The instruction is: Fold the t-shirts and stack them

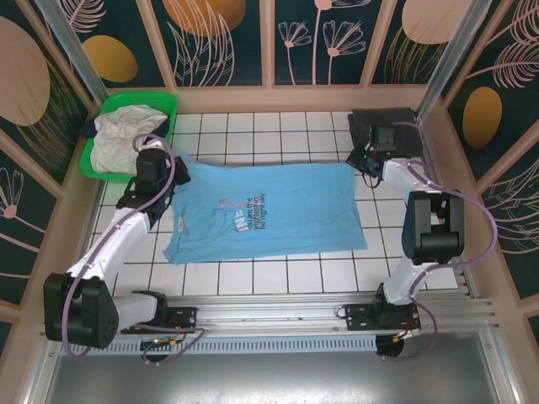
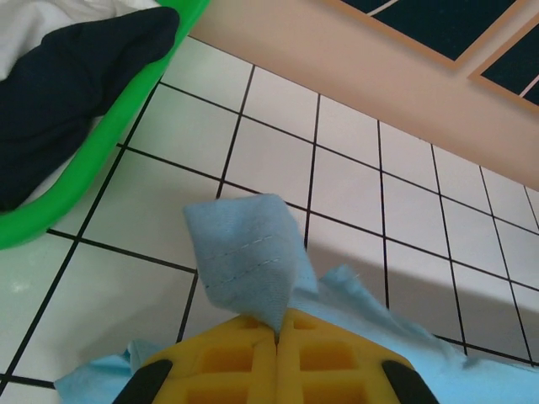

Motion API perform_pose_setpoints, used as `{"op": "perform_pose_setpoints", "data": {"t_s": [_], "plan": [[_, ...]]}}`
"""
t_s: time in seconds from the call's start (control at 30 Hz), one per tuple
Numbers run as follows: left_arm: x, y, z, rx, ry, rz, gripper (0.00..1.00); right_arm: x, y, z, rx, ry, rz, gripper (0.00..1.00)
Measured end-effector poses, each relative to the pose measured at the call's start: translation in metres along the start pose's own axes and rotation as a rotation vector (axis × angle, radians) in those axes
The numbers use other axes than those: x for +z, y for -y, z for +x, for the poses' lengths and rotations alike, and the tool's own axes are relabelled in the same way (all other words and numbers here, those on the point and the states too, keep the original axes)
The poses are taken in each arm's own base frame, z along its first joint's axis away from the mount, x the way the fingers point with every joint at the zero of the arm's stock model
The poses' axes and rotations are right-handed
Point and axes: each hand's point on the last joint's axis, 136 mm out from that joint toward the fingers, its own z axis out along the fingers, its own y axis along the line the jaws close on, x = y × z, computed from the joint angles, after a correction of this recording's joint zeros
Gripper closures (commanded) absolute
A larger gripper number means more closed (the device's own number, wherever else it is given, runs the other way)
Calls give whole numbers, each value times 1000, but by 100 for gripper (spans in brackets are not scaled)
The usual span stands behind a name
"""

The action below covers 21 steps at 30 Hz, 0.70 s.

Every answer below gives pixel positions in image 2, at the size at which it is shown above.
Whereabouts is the navy blue t-shirt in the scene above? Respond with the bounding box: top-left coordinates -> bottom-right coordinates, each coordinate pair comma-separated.
0,6 -> 181,212

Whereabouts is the green plastic laundry basket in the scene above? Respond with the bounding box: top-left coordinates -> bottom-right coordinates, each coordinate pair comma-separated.
0,0 -> 211,252

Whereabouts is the light blue printed t-shirt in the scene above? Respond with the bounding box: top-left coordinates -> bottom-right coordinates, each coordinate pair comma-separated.
54,193 -> 539,404

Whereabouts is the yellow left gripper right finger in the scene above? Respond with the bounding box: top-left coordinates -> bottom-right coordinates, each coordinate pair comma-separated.
276,308 -> 439,404

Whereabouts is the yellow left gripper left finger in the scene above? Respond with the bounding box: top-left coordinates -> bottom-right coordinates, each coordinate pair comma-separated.
111,316 -> 278,404

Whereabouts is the white t-shirt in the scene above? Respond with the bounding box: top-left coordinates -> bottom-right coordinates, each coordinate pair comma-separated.
0,0 -> 163,81

